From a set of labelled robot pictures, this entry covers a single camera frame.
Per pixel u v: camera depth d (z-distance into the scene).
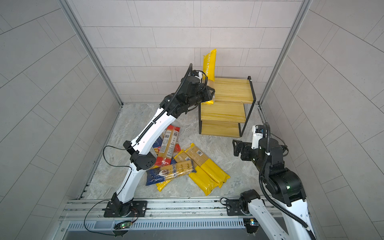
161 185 0.77
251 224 0.68
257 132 0.52
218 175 0.80
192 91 0.55
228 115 0.90
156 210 0.71
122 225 0.65
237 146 0.54
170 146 0.88
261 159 0.48
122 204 0.60
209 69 0.68
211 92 0.69
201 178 0.79
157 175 0.77
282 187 0.38
